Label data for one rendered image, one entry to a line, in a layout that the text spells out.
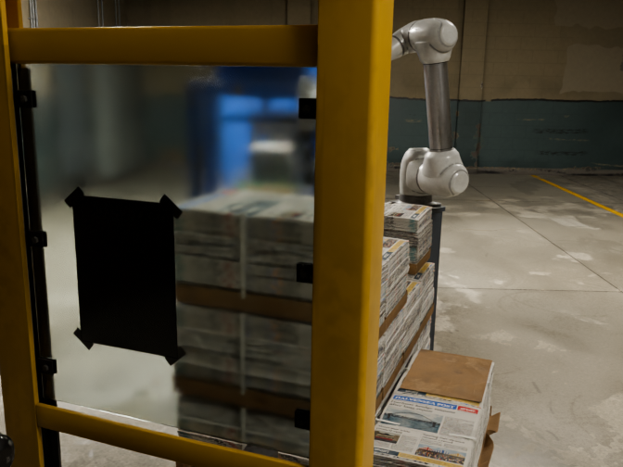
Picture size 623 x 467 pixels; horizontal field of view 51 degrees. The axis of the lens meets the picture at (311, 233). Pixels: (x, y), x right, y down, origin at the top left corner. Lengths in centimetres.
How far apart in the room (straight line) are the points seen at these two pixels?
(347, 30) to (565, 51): 1155
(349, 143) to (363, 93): 7
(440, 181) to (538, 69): 951
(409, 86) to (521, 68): 195
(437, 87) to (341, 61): 192
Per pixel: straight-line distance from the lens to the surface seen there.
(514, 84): 1219
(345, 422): 108
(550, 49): 1237
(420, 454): 187
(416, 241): 256
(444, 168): 288
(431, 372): 234
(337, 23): 95
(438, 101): 287
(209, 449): 122
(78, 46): 119
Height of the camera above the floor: 157
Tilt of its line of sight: 13 degrees down
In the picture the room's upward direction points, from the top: 1 degrees clockwise
